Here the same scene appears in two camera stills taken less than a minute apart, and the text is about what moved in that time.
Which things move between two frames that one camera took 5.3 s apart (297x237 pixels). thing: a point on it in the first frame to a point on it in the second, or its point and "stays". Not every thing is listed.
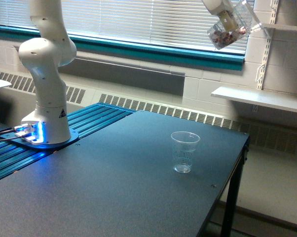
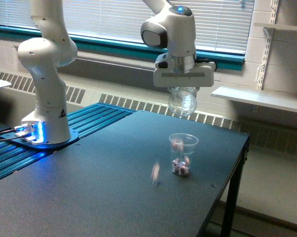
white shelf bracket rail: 261,69 stays
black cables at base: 3,131 stays
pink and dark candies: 220,37 to 180,167
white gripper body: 216,7 to 182,71
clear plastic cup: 239,19 to 182,100
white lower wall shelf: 269,98 stays
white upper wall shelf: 285,27 stays
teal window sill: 185,55 stays
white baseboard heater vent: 285,136 stays
